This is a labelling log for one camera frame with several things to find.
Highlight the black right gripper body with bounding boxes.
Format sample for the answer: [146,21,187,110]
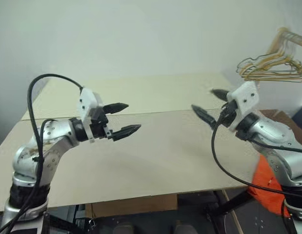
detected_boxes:
[220,100,239,128]

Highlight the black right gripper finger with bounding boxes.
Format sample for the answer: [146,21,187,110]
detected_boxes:
[210,88,230,101]
[191,104,217,129]

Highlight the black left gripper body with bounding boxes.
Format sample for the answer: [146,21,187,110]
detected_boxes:
[89,107,114,140]

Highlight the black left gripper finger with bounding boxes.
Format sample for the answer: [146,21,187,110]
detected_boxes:
[103,102,130,115]
[110,124,142,142]

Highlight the orange shorts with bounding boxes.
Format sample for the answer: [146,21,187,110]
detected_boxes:
[247,154,292,218]

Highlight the wooden hanger rack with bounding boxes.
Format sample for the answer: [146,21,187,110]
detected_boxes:
[253,26,302,92]

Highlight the black background object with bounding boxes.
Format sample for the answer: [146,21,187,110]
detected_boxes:
[290,104,302,120]

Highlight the flat brown cardboard box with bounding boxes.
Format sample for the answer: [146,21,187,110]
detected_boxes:
[85,193,179,218]

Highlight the dark rounded shape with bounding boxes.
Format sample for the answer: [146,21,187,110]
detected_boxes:
[113,222,135,234]

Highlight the thin wooden stick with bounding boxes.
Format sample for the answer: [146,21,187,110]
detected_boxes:
[221,189,241,234]

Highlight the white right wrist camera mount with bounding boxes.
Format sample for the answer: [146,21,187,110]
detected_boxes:
[226,81,260,133]

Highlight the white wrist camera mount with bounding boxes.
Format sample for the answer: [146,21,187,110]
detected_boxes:
[226,81,260,133]
[76,87,104,145]

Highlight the bundle of gold wire hangers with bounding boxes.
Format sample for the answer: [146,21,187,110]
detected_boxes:
[235,34,302,82]

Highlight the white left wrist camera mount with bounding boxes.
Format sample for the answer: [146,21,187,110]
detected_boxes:
[76,87,104,145]

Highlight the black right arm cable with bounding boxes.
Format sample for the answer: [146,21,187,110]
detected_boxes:
[211,107,302,195]

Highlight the bunch of wire hangers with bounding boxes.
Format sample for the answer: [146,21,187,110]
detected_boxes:
[241,33,302,83]

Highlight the black metal table frame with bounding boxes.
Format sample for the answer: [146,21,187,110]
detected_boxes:
[43,187,256,234]

